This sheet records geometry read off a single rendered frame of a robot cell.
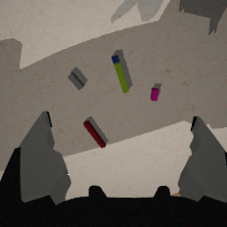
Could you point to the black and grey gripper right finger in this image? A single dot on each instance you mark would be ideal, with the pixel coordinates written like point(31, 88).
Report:
point(204, 176)

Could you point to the lime green rod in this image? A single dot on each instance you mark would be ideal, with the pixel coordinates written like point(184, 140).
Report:
point(121, 77)

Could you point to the magenta rod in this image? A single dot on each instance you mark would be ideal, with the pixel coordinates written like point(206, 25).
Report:
point(154, 94)

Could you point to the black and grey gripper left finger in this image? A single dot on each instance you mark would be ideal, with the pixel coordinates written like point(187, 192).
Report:
point(35, 179)

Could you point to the small blue block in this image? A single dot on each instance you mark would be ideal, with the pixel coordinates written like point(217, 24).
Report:
point(115, 59)

